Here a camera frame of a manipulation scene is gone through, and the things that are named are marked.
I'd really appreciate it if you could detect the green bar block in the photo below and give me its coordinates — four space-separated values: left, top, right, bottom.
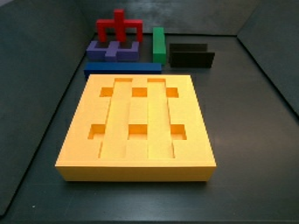
154 27 166 65

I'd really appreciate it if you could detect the yellow slotted board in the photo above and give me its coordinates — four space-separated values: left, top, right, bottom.
55 74 217 181

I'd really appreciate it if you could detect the blue bar block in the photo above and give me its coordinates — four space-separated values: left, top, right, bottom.
85 62 163 78

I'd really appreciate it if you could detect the black angled holder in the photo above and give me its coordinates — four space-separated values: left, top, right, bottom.
170 44 215 68

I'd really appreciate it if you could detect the purple branched block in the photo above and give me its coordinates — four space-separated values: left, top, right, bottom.
87 40 139 62

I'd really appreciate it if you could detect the red branched block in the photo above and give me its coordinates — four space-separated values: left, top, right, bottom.
97 9 143 42

